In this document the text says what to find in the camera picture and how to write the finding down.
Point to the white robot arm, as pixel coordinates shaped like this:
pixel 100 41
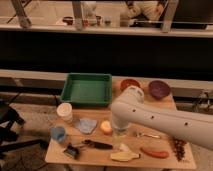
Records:
pixel 129 107

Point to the person in striped shirt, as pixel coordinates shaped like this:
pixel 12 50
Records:
pixel 151 10

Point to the black office chair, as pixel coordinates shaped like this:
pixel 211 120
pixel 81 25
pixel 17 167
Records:
pixel 8 137

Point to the blue plastic cup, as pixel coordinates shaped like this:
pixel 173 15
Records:
pixel 58 134

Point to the orange carrot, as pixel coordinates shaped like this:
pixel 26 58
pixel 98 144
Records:
pixel 155 154

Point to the light blue towel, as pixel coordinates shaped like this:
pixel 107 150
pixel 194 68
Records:
pixel 85 125

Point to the white cylindrical container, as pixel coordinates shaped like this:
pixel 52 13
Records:
pixel 64 110

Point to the red bowl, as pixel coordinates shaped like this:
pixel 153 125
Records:
pixel 128 82

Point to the white spoon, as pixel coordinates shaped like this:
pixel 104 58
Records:
pixel 125 148

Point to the purple bowl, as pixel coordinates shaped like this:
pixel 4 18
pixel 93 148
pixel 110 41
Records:
pixel 159 89

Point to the bunch of dark red grapes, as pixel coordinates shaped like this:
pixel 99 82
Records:
pixel 179 148

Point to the black handled brush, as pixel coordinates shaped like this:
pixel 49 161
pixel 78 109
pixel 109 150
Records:
pixel 97 145

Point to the green plastic tray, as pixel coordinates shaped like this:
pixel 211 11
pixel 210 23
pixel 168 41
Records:
pixel 87 89

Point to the black binder clip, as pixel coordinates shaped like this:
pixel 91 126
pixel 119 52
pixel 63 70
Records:
pixel 72 151

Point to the orange round fruit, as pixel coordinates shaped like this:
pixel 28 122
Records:
pixel 106 127

